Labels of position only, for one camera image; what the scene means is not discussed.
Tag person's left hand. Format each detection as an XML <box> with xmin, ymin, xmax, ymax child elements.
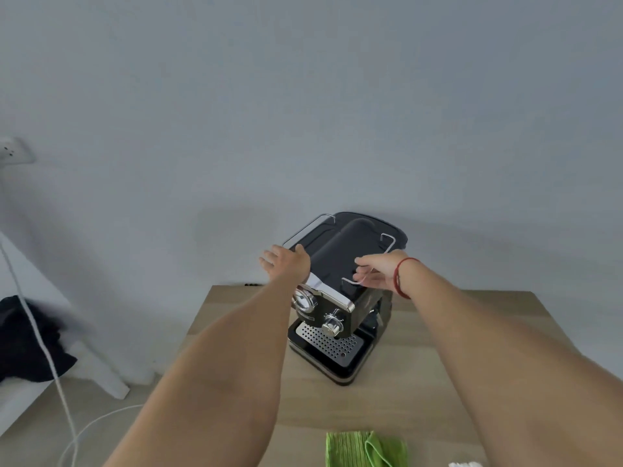
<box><xmin>259</xmin><ymin>244</ymin><xmax>312</xmax><ymax>288</ymax></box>

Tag person's right hand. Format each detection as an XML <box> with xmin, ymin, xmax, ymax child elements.
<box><xmin>354</xmin><ymin>250</ymin><xmax>408</xmax><ymax>293</ymax></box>

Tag black espresso machine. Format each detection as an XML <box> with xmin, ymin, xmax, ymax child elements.
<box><xmin>281</xmin><ymin>212</ymin><xmax>409</xmax><ymax>387</ymax></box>

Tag person's right forearm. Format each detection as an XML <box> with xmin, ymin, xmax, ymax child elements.
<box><xmin>398</xmin><ymin>259</ymin><xmax>623</xmax><ymax>467</ymax></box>

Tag person's left forearm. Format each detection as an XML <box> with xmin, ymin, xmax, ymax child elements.
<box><xmin>104</xmin><ymin>267</ymin><xmax>312</xmax><ymax>467</ymax></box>

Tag green microfiber cloth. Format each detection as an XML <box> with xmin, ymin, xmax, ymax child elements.
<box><xmin>325</xmin><ymin>431</ymin><xmax>409</xmax><ymax>467</ymax></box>

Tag white bench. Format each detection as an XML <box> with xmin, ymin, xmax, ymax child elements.
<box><xmin>0</xmin><ymin>231</ymin><xmax>131</xmax><ymax>436</ymax></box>

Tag black garment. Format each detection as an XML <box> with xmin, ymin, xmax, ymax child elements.
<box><xmin>0</xmin><ymin>295</ymin><xmax>78</xmax><ymax>384</ymax></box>

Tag red string bracelet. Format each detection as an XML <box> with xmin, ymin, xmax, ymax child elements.
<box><xmin>393</xmin><ymin>257</ymin><xmax>421</xmax><ymax>300</ymax></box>

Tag white cable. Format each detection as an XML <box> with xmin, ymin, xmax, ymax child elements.
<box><xmin>0</xmin><ymin>238</ymin><xmax>145</xmax><ymax>467</ymax></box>

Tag white wall socket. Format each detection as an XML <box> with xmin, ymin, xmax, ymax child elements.
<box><xmin>0</xmin><ymin>137</ymin><xmax>36</xmax><ymax>166</ymax></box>

